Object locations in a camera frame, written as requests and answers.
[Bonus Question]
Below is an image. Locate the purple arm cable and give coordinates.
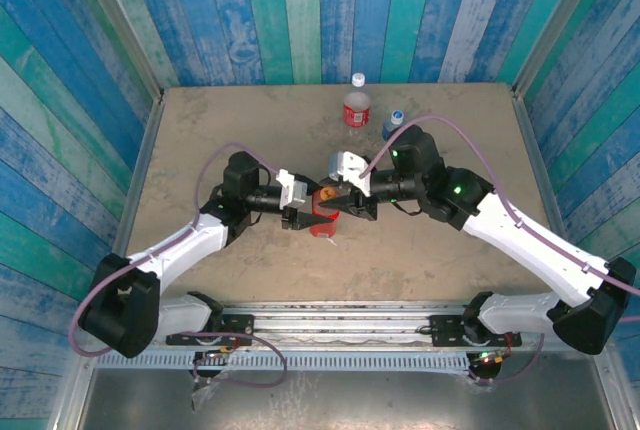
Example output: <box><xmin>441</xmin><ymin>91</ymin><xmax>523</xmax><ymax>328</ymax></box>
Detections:
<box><xmin>68</xmin><ymin>142</ymin><xmax>289</xmax><ymax>390</ymax></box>
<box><xmin>364</xmin><ymin>116</ymin><xmax>640</xmax><ymax>386</ymax></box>

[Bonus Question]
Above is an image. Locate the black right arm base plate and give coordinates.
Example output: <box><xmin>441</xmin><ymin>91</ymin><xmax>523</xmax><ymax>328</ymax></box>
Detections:
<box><xmin>429</xmin><ymin>313</ymin><xmax>522</xmax><ymax>349</ymax></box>

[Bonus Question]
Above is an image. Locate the clear bottle red label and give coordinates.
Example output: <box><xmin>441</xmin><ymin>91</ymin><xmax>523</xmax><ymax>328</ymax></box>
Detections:
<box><xmin>342</xmin><ymin>85</ymin><xmax>372</xmax><ymax>134</ymax></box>

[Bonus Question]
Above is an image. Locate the aluminium table side rail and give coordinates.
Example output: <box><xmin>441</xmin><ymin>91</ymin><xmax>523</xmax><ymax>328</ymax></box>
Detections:
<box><xmin>93</xmin><ymin>94</ymin><xmax>166</xmax><ymax>310</ymax></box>
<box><xmin>513</xmin><ymin>92</ymin><xmax>592</xmax><ymax>310</ymax></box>

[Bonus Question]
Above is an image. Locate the red drink bottle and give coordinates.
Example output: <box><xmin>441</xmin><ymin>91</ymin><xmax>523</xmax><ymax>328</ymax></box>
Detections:
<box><xmin>309</xmin><ymin>188</ymin><xmax>341</xmax><ymax>239</ymax></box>

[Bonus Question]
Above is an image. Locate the stainless metal sheet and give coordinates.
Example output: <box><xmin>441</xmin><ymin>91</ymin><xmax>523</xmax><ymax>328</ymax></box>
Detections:
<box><xmin>79</xmin><ymin>367</ymin><xmax>619</xmax><ymax>430</ymax></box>

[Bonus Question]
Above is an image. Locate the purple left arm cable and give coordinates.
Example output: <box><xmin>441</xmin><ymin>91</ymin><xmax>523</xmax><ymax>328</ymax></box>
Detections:
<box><xmin>68</xmin><ymin>142</ymin><xmax>289</xmax><ymax>390</ymax></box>

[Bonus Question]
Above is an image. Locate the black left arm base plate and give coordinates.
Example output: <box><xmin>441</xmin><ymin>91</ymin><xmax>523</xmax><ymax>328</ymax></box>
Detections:
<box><xmin>166</xmin><ymin>313</ymin><xmax>255</xmax><ymax>347</ymax></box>

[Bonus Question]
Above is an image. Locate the clear bottle blue label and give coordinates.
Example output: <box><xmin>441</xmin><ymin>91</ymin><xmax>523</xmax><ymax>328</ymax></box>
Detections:
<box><xmin>382</xmin><ymin>118</ymin><xmax>405</xmax><ymax>144</ymax></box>

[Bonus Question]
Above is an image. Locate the slotted grey cable duct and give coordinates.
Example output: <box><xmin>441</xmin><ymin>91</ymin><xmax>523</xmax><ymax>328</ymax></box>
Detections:
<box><xmin>94</xmin><ymin>351</ymin><xmax>474</xmax><ymax>374</ymax></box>

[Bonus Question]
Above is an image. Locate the aluminium corner post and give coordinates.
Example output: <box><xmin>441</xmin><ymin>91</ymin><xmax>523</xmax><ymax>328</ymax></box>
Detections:
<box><xmin>513</xmin><ymin>0</ymin><xmax>601</xmax><ymax>97</ymax></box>
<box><xmin>69</xmin><ymin>0</ymin><xmax>165</xmax><ymax>101</ymax></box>

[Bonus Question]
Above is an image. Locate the aluminium mounting rail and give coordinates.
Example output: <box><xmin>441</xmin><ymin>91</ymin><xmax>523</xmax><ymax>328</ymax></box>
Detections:
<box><xmin>74</xmin><ymin>301</ymin><xmax>612</xmax><ymax>351</ymax></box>

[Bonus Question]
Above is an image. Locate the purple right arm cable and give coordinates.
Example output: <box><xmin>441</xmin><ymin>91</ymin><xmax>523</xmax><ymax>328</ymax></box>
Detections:
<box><xmin>364</xmin><ymin>116</ymin><xmax>640</xmax><ymax>386</ymax></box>

